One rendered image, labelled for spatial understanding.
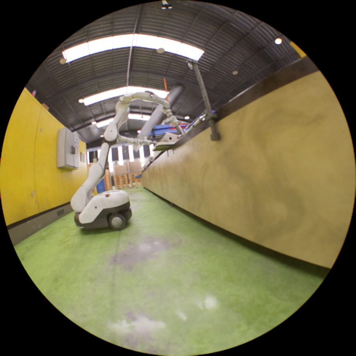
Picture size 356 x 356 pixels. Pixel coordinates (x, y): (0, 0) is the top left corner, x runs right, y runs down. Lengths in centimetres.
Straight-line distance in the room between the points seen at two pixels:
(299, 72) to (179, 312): 87
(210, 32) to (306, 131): 982
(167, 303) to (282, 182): 60
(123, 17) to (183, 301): 1018
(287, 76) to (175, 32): 964
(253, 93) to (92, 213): 138
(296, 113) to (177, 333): 76
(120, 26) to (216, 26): 581
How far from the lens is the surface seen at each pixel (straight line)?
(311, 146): 45
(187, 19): 970
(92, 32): 1000
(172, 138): 154
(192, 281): 59
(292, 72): 53
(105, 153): 141
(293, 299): 57
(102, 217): 121
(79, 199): 142
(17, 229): 182
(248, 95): 58
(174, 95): 1142
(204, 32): 1007
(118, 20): 981
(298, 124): 47
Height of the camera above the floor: 45
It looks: 2 degrees down
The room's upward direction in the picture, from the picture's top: 8 degrees counter-clockwise
